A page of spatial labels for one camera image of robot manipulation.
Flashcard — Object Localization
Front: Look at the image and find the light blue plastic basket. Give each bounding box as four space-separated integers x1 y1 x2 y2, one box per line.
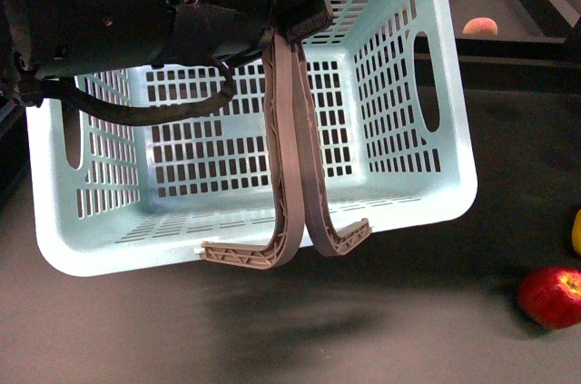
26 0 477 276

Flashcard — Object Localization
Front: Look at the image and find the yellow mango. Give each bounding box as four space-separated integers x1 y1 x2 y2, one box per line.
571 210 581 255

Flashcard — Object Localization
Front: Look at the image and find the peach at tray front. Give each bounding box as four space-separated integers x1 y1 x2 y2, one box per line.
462 17 498 35

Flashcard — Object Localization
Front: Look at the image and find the black fruit display tray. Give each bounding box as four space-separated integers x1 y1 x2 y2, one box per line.
449 0 579 59

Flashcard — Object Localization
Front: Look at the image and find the red apple on table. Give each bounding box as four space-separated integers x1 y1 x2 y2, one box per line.
517 267 580 330

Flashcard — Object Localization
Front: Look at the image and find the black braided cable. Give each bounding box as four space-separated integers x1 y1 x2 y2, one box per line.
17 59 237 127

